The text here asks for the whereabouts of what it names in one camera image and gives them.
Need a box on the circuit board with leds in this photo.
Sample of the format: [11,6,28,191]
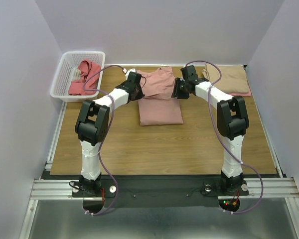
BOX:
[218,199,240,212]

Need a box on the folded beige t shirt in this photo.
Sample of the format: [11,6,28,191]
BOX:
[214,65,249,94]

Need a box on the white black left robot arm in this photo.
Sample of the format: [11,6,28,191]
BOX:
[70,69,143,197]

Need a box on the pink printed t shirt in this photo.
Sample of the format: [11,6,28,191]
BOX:
[137,67,183,126]

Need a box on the silver round knob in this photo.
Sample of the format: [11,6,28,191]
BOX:
[204,184,212,193]

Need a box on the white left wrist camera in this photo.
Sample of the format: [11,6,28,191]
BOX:
[123,68,137,77]

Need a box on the aluminium frame rail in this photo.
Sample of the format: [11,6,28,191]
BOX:
[20,103,299,239]

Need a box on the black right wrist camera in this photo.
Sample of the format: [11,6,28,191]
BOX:
[181,65,199,82]

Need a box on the crumpled red t shirt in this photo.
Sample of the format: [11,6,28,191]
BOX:
[68,59,101,96]

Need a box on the white plastic basket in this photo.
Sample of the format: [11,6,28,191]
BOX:
[50,50,106,102]

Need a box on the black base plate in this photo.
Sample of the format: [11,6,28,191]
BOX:
[69,175,249,216]

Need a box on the white round knob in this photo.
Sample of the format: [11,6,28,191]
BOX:
[109,185,117,193]

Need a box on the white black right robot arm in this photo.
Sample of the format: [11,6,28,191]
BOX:
[172,78,249,194]

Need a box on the folded pink t shirt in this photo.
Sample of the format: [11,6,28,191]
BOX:
[229,86,252,97]

